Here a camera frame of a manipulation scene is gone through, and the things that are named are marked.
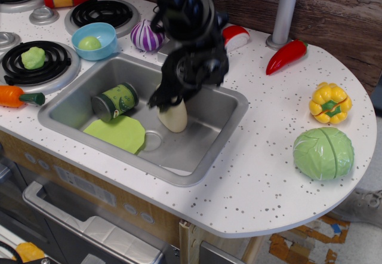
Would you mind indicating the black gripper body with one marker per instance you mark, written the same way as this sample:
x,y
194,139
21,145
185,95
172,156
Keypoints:
x,y
188,68

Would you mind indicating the grey stove knob left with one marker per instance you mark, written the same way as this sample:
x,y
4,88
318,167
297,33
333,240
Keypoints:
x,y
8,40

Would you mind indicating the silver oven door handle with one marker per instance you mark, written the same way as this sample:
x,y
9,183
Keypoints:
x,y
84,237

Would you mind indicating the back right stove burner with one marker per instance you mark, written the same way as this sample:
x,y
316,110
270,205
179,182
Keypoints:
x,y
120,14

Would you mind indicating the orange toy carrot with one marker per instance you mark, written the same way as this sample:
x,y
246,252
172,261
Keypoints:
x,y
14,97

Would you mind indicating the green lettuce piece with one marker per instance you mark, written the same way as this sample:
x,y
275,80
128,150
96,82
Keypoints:
x,y
34,58

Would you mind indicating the cream detergent bottle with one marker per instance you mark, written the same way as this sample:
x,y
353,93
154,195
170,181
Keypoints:
x,y
174,118

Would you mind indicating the grey support pole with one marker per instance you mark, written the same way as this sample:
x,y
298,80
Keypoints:
x,y
283,20

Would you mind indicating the red white sushi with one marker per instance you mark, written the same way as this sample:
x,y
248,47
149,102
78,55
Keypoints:
x,y
235,37

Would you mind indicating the front left stove burner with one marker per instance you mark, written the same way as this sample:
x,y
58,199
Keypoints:
x,y
61,67

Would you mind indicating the green ball in bowl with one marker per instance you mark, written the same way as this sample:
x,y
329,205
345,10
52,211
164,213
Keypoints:
x,y
89,43

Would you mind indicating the light green plate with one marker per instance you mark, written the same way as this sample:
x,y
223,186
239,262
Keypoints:
x,y
123,132

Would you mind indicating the silver toy faucet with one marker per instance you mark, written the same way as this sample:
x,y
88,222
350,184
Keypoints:
x,y
166,50

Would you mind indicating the green pea can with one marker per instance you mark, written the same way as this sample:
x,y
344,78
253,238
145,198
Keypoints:
x,y
115,101

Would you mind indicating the green cabbage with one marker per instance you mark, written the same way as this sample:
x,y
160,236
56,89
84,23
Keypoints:
x,y
324,153

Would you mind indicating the silver sink basin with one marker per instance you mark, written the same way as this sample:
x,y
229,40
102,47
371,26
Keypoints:
x,y
182,158

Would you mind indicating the yellow bell pepper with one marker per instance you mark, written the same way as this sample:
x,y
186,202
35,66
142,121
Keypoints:
x,y
330,104

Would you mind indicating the purple striped onion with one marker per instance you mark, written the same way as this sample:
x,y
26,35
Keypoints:
x,y
144,38

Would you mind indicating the light blue bowl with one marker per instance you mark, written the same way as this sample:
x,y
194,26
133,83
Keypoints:
x,y
104,32

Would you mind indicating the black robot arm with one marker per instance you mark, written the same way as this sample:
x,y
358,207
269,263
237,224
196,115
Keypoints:
x,y
193,23

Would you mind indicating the yellow object with black cable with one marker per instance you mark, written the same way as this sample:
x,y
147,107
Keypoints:
x,y
23,253

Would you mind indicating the grey stove knob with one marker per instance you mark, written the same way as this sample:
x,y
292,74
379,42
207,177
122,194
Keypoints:
x,y
43,16
8,40

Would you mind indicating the red chili pepper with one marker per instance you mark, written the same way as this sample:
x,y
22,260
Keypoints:
x,y
286,55

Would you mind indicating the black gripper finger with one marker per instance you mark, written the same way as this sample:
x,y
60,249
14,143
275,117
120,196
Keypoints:
x,y
188,91
164,97

